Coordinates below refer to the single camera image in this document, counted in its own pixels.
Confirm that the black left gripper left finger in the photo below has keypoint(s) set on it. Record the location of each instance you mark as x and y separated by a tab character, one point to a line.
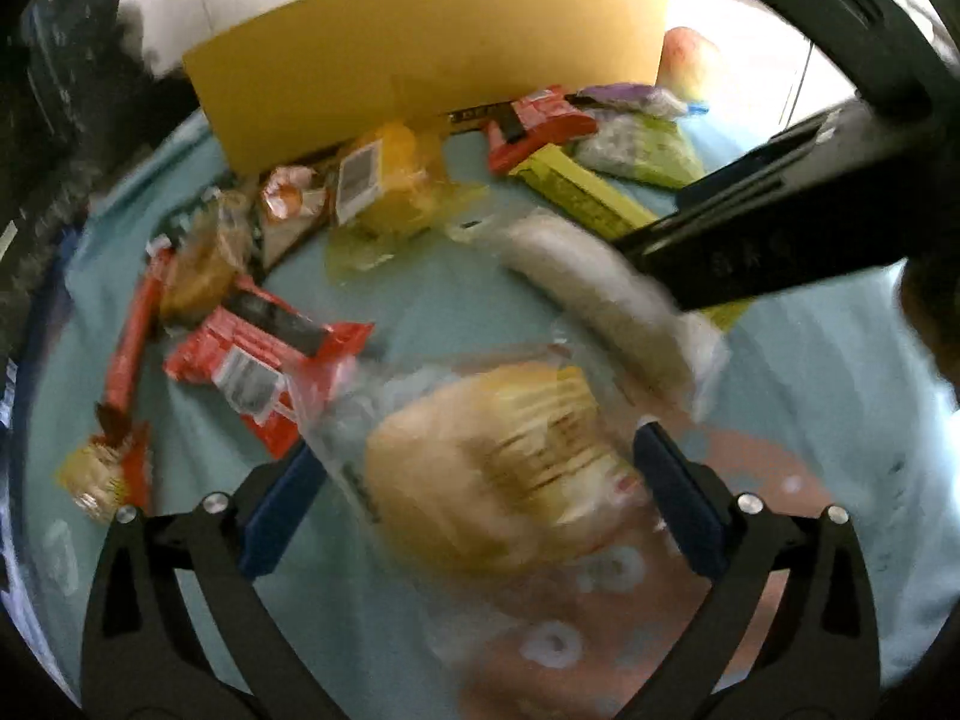
141	656

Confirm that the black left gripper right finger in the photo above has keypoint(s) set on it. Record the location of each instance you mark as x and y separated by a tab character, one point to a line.
787	629

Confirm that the purple blue cartoon snack bag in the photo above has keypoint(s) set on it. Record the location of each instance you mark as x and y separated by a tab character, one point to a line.
644	99

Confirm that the long red chocolate bar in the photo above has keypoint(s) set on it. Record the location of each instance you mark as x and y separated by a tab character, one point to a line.
115	405

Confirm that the yellow-green long snack bar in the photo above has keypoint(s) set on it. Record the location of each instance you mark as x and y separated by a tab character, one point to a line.
582	195

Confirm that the clear bag yellow bread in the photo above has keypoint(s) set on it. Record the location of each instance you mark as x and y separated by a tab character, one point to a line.
474	466

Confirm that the small yellow red snack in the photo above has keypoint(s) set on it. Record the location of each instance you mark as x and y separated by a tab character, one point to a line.
102	478

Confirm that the green white snack bag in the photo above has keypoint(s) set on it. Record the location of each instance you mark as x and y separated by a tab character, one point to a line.
641	148

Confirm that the peach fruit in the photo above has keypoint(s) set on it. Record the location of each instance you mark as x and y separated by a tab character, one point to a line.
687	63

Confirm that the white long wafer pack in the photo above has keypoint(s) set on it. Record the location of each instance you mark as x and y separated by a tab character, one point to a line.
679	355

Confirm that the teal tablecloth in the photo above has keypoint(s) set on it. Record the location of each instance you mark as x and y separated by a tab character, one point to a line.
827	397

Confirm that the red snack pack with barcode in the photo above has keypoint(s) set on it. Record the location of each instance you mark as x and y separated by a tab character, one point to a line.
243	350

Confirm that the red black snack pack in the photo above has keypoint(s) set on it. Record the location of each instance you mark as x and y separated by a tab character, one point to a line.
516	130

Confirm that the clear bag brown pastry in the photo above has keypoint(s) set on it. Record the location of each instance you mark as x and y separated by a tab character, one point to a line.
212	254

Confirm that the yellow cardboard box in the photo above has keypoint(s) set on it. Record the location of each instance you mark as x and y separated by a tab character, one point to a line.
315	73

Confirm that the yellow snack bag with barcode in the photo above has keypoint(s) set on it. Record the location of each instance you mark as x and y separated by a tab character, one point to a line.
391	188

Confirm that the small orange white snack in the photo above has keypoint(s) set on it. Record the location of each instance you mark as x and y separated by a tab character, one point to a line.
291	205

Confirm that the dark carved wooden furniture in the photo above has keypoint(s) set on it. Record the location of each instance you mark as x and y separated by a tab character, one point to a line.
79	104

